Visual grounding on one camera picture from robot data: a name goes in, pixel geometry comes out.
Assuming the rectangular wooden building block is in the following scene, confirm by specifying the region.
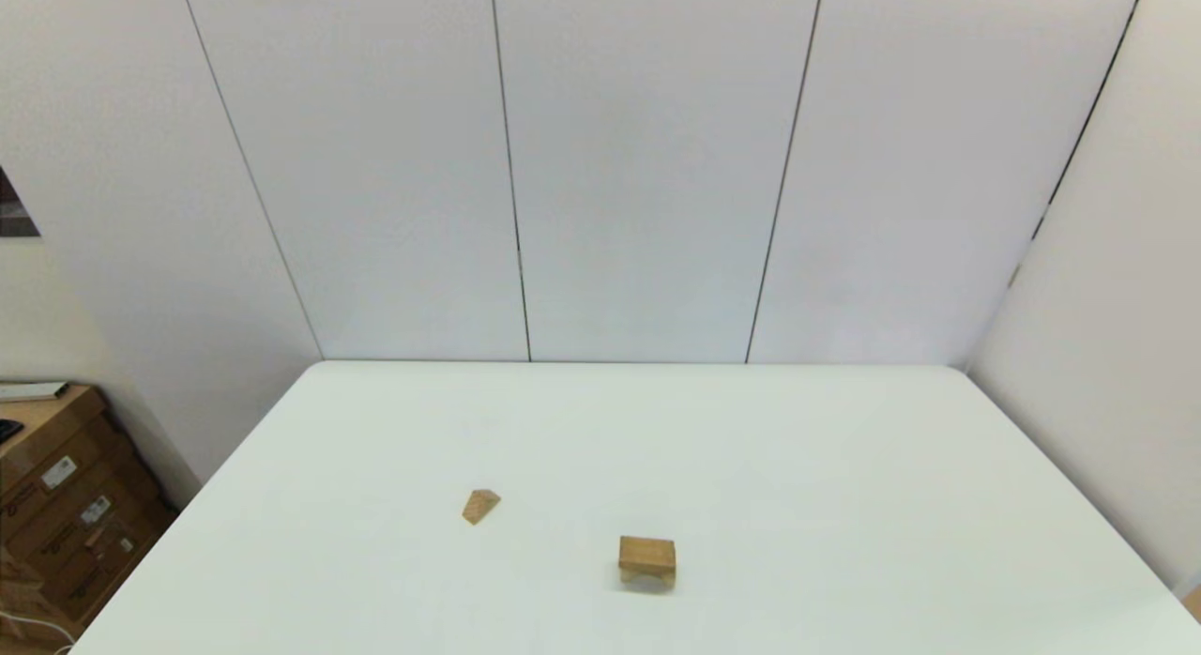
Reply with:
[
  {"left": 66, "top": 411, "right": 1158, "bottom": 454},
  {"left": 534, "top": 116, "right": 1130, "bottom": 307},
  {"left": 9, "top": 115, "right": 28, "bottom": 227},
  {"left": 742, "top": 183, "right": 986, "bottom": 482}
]
[{"left": 618, "top": 536, "right": 677, "bottom": 575}]

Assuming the thin white cable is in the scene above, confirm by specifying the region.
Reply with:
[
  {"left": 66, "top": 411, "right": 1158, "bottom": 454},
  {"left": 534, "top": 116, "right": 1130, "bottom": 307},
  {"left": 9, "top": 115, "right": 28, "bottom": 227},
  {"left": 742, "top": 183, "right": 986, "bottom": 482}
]
[{"left": 0, "top": 610, "right": 74, "bottom": 655}]

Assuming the brown cardboard box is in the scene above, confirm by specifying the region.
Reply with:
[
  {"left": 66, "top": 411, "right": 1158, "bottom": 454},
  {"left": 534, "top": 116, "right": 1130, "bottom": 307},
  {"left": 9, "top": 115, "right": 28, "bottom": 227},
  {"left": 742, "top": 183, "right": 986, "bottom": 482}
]
[
  {"left": 0, "top": 449, "right": 156, "bottom": 567},
  {"left": 0, "top": 385, "right": 123, "bottom": 506},
  {"left": 28, "top": 500, "right": 181, "bottom": 628}
]

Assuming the flat cardboard sheet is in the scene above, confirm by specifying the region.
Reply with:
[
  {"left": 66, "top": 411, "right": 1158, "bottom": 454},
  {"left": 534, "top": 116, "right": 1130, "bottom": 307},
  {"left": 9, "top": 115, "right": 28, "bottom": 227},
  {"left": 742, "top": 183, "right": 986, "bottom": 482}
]
[{"left": 0, "top": 542, "right": 67, "bottom": 651}]

